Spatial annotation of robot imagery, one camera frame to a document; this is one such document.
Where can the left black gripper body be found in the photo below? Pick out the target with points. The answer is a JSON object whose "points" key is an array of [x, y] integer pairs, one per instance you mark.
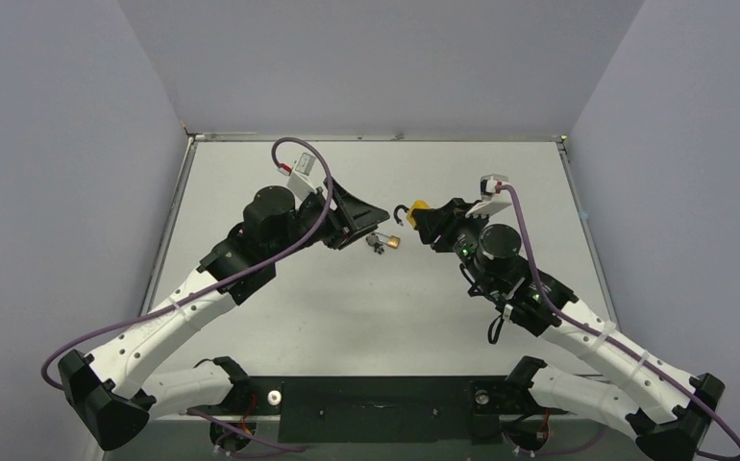
{"points": [[332, 230]]}

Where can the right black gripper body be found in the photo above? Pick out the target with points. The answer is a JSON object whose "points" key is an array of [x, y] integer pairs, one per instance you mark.
{"points": [[444, 225]]}

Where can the yellow padlock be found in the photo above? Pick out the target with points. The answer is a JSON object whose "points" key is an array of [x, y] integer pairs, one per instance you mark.
{"points": [[406, 214]]}

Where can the black key bunch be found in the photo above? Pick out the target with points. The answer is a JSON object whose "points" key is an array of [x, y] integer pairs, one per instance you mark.
{"points": [[375, 243]]}

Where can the brass padlock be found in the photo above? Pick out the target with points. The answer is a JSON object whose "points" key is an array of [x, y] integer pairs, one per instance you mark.
{"points": [[390, 241]]}

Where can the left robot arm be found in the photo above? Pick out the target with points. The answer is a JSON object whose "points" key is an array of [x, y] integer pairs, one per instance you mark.
{"points": [[116, 390]]}

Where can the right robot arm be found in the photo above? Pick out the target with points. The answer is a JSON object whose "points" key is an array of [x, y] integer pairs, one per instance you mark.
{"points": [[665, 411]]}

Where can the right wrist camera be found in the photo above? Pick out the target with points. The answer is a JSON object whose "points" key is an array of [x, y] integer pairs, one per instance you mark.
{"points": [[494, 197]]}

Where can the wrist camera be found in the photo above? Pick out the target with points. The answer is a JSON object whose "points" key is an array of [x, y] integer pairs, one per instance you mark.
{"points": [[299, 181], [494, 197]]}

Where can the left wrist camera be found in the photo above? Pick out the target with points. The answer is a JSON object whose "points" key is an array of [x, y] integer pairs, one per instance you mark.
{"points": [[299, 181]]}

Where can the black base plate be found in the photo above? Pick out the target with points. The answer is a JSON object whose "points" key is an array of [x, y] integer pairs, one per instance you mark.
{"points": [[381, 409]]}

